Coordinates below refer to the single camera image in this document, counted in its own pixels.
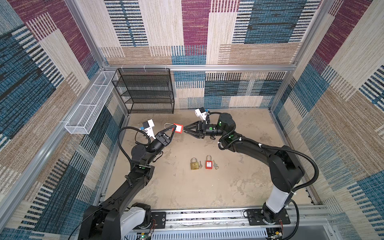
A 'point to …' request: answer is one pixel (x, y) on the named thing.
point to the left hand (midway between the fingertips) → (177, 126)
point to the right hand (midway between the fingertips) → (184, 133)
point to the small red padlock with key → (179, 128)
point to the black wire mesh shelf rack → (146, 90)
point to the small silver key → (201, 165)
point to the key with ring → (215, 165)
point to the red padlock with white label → (208, 162)
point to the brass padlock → (194, 165)
